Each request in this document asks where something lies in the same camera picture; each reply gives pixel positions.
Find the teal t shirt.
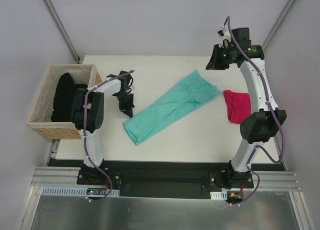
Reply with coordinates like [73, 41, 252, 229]
[123, 70, 221, 146]

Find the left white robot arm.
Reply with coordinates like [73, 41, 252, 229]
[71, 70, 135, 185]

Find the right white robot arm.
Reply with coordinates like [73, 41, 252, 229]
[206, 26, 287, 189]

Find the folded pink t shirt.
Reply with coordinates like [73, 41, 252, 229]
[223, 90, 251, 124]

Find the black t shirt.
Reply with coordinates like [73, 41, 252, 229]
[51, 73, 88, 122]

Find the wicker laundry basket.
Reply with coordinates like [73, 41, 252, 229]
[26, 64, 102, 140]

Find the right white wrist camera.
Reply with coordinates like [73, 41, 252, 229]
[217, 25, 231, 48]

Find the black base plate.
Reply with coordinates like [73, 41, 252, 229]
[76, 161, 255, 198]

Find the left slotted cable duct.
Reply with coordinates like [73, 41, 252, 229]
[42, 186, 120, 198]

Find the slotted cable duct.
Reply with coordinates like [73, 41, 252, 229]
[42, 186, 120, 198]
[210, 191, 228, 201]

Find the right slotted cable duct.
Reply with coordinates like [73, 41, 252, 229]
[210, 191, 228, 201]

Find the aluminium rail frame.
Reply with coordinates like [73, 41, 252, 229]
[31, 137, 301, 191]

